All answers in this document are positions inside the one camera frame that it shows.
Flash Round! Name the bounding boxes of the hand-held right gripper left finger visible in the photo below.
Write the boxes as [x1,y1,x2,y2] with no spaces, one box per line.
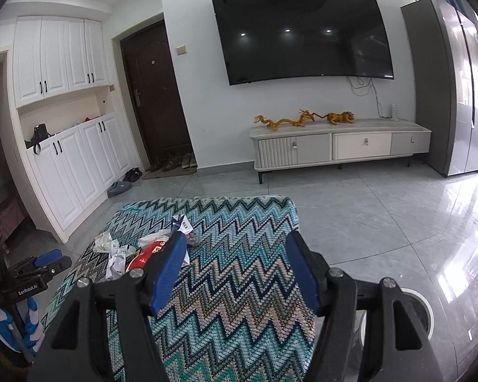
[27,231,189,382]

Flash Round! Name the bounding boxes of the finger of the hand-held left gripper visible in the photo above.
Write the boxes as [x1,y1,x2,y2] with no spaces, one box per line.
[44,257,73,274]
[32,249,63,267]

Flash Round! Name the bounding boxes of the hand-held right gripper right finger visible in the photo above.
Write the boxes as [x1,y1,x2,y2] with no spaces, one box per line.
[286,230,445,382]

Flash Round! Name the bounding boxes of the red and white packet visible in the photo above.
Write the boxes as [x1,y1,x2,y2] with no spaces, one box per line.
[125,239,169,273]

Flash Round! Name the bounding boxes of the white blue torn packet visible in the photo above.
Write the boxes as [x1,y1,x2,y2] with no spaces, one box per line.
[173,215,194,235]

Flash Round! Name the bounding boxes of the silver white wrapper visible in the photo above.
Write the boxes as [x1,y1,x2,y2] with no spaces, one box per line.
[105,247,130,281]

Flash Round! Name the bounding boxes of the white trash bin black rim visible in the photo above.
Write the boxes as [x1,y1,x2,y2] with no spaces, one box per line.
[354,286,435,351]

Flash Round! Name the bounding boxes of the person's left hand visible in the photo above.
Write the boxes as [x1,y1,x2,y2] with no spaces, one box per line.
[0,296,44,361]

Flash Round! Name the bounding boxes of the pink cloth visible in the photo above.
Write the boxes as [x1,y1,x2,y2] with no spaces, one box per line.
[0,197,26,229]

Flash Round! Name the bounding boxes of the zigzag patterned knitted blanket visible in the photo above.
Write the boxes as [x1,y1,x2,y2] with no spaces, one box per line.
[40,195,317,382]

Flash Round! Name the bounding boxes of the white hallway cabinet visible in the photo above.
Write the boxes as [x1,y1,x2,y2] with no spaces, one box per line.
[8,16,134,244]

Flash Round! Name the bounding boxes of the pair of grey slippers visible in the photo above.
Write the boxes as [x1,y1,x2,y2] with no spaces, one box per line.
[107,181,131,198]

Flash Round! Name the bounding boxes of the brown doormat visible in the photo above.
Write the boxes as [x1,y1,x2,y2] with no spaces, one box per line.
[143,165,198,180]

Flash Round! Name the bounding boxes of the black handbag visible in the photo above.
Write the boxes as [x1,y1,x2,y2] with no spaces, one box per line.
[25,124,55,155]

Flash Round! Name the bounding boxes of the white television stand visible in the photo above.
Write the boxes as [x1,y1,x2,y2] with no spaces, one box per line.
[250,118,432,184]

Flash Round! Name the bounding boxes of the golden dragon figurine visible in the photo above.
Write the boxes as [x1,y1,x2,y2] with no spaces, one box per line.
[254,109,323,131]

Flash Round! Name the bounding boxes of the golden tiger figurine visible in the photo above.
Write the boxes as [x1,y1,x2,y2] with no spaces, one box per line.
[324,111,356,125]

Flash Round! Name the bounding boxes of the dark brown entrance door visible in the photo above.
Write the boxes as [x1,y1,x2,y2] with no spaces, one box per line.
[120,20,194,168]

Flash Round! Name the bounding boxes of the grey double-door refrigerator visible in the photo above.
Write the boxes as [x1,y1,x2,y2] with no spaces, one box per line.
[400,0,478,178]

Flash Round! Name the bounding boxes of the black television cables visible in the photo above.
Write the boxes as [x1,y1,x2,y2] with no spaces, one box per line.
[346,75,385,119]

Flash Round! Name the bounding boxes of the large black wall television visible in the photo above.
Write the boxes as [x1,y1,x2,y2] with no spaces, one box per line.
[211,0,395,86]

